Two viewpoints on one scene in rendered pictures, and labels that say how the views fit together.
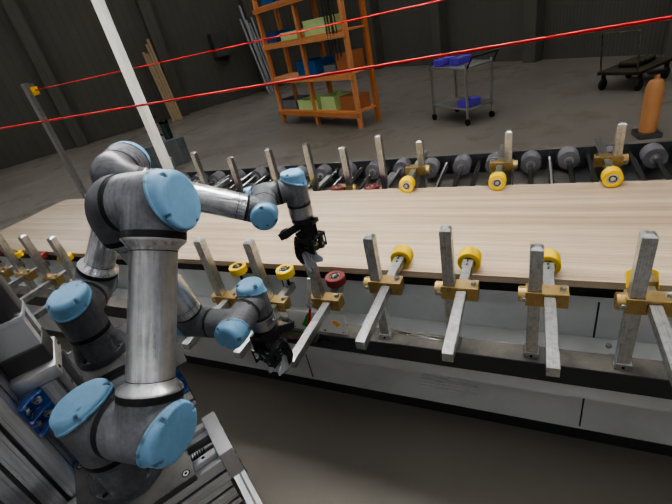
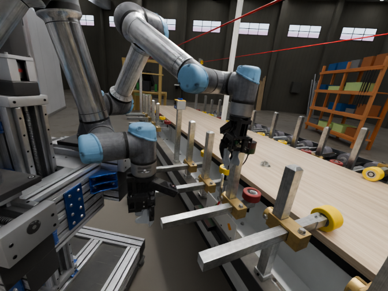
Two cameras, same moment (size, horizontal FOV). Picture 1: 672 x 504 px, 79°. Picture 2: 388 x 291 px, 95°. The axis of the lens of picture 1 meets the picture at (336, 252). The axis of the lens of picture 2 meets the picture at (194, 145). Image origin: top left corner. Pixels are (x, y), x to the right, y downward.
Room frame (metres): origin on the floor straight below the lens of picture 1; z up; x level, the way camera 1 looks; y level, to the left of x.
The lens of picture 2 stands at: (0.62, -0.16, 1.34)
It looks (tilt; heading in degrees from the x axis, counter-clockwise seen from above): 19 degrees down; 36
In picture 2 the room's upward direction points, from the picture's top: 5 degrees clockwise
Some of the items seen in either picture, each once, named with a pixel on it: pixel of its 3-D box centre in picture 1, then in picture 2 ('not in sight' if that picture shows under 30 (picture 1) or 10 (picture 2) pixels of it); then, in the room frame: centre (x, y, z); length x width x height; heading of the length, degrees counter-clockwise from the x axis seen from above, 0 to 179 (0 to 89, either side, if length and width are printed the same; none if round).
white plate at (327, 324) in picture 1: (316, 322); (219, 214); (1.29, 0.14, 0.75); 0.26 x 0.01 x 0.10; 61
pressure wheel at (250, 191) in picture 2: (337, 286); (249, 201); (1.35, 0.03, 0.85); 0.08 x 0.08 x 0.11
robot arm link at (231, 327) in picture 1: (231, 324); (103, 145); (0.84, 0.30, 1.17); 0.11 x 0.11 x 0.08; 67
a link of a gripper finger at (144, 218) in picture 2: (283, 367); (144, 219); (0.92, 0.24, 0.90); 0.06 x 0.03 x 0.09; 146
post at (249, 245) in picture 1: (265, 289); (205, 171); (1.42, 0.32, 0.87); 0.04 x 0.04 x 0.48; 61
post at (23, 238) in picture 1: (45, 271); (152, 118); (2.14, 1.64, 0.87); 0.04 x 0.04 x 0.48; 61
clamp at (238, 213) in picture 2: (326, 300); (232, 204); (1.29, 0.08, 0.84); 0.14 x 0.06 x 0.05; 61
